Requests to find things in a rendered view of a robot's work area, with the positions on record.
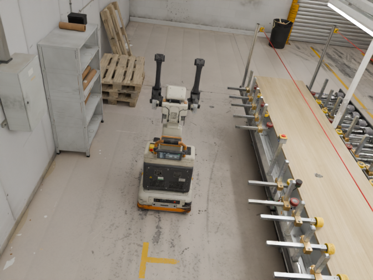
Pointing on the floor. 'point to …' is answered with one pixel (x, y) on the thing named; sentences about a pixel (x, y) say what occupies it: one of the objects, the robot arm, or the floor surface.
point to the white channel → (360, 64)
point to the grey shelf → (72, 86)
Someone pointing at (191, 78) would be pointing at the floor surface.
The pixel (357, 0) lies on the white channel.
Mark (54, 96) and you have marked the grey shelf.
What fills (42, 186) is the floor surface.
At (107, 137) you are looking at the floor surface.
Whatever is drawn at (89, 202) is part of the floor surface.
